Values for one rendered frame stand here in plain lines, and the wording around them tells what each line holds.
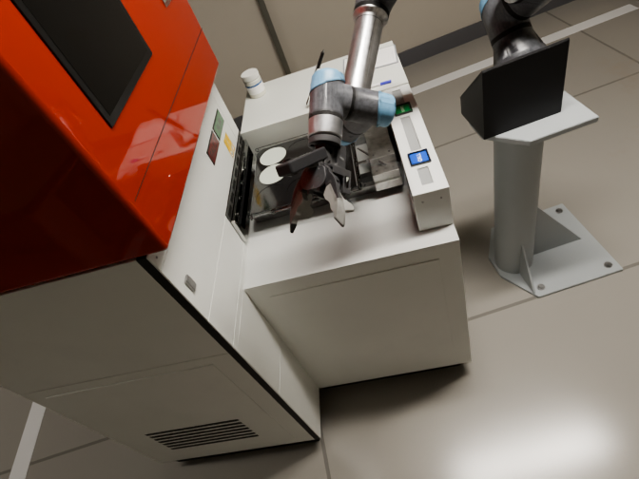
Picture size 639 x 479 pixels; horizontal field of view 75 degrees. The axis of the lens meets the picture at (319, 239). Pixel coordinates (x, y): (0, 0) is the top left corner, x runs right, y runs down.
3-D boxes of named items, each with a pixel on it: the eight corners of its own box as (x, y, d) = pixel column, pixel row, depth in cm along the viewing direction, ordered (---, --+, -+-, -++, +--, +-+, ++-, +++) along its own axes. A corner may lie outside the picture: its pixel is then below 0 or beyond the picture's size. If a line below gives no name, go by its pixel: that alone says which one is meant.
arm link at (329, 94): (354, 69, 91) (316, 61, 88) (352, 118, 89) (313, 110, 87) (340, 86, 98) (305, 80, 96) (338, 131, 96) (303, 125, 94)
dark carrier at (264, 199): (251, 215, 133) (250, 214, 133) (258, 151, 157) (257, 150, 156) (357, 187, 126) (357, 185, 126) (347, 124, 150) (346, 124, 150)
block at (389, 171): (374, 182, 128) (372, 175, 125) (373, 176, 130) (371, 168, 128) (400, 176, 126) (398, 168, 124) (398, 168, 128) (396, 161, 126)
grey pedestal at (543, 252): (562, 205, 208) (586, 45, 150) (623, 271, 177) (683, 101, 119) (462, 239, 213) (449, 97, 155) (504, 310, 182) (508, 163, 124)
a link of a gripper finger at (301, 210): (307, 236, 95) (326, 201, 92) (287, 232, 91) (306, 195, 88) (300, 229, 97) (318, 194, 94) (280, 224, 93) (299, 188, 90)
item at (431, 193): (419, 232, 117) (412, 196, 107) (389, 124, 155) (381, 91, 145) (454, 223, 116) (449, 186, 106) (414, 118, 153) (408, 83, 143)
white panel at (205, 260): (228, 353, 110) (135, 260, 82) (250, 164, 166) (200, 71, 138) (239, 351, 110) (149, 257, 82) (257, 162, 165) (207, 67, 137)
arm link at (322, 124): (326, 110, 86) (299, 121, 92) (325, 131, 85) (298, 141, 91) (350, 123, 91) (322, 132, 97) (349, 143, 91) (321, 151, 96)
